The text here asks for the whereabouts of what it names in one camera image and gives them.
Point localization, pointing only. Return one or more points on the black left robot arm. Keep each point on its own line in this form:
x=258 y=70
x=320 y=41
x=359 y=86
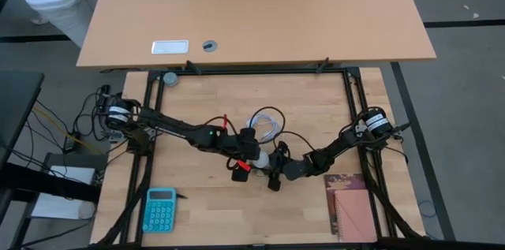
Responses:
x=173 y=129

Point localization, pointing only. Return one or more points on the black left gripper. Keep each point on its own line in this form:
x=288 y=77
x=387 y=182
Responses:
x=246 y=147

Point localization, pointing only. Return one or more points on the teal calculator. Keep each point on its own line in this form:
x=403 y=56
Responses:
x=159 y=210

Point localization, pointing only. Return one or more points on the white flat box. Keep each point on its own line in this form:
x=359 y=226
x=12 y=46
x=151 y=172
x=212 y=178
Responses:
x=63 y=195

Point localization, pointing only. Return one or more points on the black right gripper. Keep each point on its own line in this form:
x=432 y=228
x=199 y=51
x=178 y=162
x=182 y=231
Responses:
x=298 y=169

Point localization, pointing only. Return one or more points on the light wood desk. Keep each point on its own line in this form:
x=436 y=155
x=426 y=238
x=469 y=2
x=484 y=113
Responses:
x=256 y=13

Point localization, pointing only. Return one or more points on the black metal beam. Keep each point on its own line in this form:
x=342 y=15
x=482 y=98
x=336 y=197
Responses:
x=47 y=185

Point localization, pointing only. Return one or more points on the black desk clamp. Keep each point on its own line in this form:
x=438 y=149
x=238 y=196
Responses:
x=193 y=66
x=322 y=65

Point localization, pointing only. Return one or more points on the small patterned ceramic bowl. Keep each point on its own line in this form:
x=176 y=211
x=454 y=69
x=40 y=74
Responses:
x=170 y=79

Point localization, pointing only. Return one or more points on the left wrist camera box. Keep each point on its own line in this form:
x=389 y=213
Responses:
x=240 y=175

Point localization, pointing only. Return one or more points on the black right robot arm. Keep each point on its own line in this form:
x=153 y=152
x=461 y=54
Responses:
x=343 y=141

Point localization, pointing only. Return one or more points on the maroon patterned notebook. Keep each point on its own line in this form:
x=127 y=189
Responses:
x=343 y=183

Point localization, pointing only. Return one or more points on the black side desk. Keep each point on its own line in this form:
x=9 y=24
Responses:
x=19 y=104

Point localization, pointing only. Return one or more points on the black power adapter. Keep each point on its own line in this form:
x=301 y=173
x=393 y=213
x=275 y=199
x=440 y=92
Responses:
x=72 y=143

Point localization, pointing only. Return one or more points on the pink notebook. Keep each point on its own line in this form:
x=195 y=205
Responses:
x=357 y=216

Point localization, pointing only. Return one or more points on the white globe lightbulb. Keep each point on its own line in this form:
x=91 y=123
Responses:
x=261 y=160

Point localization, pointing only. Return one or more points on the black aluminium table frame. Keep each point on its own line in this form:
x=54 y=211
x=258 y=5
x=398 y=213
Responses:
x=252 y=72

